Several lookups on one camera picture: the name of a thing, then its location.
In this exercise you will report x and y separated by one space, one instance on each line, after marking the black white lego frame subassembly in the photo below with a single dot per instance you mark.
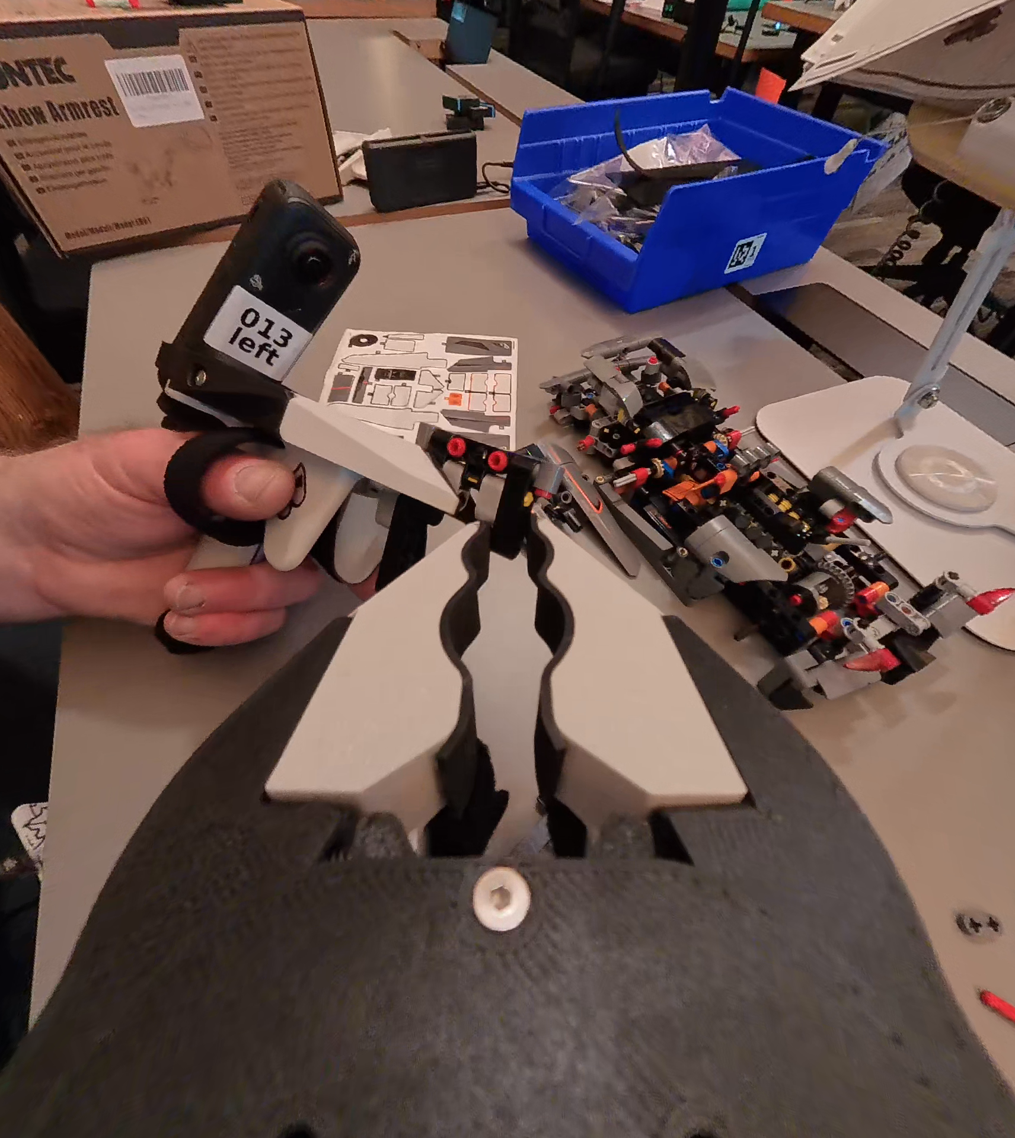
490 480

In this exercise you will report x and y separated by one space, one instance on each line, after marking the lego sticker sheet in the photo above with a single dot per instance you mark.
427 382

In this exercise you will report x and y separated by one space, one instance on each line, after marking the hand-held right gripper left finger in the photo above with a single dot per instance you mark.
365 711

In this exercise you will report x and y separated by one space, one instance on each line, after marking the person's left hand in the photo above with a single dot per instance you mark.
98 533

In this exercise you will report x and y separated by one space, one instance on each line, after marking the red lego pin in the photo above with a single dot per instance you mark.
1008 1011

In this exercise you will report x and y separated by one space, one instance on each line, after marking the blue plastic bin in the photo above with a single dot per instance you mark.
694 213

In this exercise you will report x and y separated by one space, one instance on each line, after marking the pale round disc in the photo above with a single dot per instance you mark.
939 478

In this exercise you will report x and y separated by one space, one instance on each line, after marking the black flat device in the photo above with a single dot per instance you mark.
418 171

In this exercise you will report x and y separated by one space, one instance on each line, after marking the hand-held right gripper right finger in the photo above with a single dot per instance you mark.
650 711

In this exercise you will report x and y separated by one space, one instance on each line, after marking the silver orange-striped lego panel subassembly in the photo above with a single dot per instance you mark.
587 507

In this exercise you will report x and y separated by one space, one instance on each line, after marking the brown cardboard box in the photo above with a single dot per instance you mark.
116 133

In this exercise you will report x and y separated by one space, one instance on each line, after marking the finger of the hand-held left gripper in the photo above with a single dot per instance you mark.
356 444

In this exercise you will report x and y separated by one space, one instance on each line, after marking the lego instruction booklet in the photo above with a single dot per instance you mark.
916 44

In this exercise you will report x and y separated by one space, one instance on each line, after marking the grey black lego car model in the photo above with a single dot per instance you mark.
739 498

